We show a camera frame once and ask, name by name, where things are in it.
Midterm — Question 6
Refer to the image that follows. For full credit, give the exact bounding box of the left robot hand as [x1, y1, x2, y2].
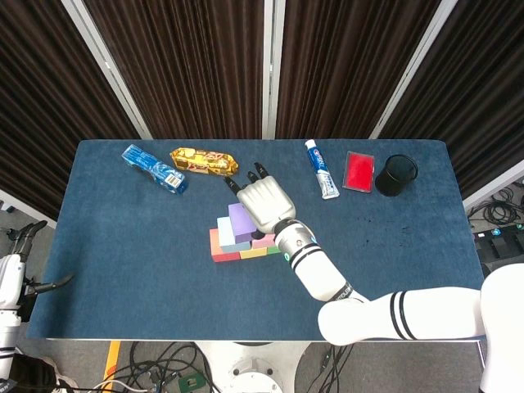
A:
[0, 219, 75, 311]

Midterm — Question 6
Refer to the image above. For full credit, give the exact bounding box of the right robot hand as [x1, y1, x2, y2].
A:
[224, 161, 297, 241]

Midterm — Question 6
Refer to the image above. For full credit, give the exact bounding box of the purple cube block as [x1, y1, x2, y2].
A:
[228, 202, 257, 246]

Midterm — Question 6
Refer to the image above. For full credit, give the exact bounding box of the pink cube block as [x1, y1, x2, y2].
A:
[251, 233, 278, 250]

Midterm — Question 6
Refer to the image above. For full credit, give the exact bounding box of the light blue cube block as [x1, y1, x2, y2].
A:
[216, 216, 251, 254]

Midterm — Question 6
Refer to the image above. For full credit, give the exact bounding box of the yellow cube block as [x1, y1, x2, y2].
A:
[239, 246, 269, 260]

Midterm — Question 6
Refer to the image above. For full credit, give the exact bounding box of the orange red cube block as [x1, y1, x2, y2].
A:
[209, 228, 242, 263]

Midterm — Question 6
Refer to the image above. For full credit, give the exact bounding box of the white blue toothpaste tube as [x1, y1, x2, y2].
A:
[304, 138, 341, 201]

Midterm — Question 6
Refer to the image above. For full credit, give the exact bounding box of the gold cookie package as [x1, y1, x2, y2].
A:
[169, 147, 240, 177]

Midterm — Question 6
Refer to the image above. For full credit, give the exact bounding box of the red ink pad case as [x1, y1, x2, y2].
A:
[341, 151, 376, 192]

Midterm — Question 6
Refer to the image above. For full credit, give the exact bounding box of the white black sneaker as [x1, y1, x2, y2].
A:
[40, 355, 79, 393]

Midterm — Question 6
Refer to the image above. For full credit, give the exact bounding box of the blue cookie package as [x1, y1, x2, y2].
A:
[121, 144, 189, 196]

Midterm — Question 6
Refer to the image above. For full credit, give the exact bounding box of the yellow floor tape strip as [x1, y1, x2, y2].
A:
[102, 341, 123, 382]

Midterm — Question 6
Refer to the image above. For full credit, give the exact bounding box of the black mesh pen cup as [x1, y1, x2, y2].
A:
[374, 153, 419, 198]

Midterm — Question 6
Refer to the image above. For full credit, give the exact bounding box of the blue felt table cover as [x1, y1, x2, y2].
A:
[26, 138, 503, 341]

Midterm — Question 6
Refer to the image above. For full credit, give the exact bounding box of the brown fabric partition panel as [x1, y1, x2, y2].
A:
[378, 0, 524, 201]
[84, 0, 266, 140]
[0, 0, 142, 220]
[274, 0, 442, 140]

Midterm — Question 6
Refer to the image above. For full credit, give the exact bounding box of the green box on floor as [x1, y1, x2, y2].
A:
[178, 373, 205, 393]

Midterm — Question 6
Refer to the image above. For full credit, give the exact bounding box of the black device with teal lights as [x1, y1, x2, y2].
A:
[472, 223, 524, 263]

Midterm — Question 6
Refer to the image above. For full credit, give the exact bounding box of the white partition frame rail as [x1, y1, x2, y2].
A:
[462, 159, 524, 210]
[0, 187, 58, 229]

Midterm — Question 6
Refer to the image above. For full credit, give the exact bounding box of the white partition frame post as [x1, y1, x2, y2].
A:
[261, 0, 287, 140]
[60, 0, 153, 140]
[368, 0, 459, 140]

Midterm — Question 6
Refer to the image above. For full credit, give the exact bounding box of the white floor cable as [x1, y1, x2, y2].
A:
[87, 379, 136, 393]

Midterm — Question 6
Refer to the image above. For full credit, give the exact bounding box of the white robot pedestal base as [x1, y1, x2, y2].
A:
[192, 340, 313, 393]

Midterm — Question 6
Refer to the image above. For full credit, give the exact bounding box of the black cable with inline switch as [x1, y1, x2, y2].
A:
[313, 343, 355, 393]

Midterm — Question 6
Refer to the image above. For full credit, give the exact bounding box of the black floor cable tangle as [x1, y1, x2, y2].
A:
[92, 341, 216, 393]

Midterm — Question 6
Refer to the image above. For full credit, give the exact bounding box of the black cable pile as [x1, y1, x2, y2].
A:
[468, 186, 524, 230]

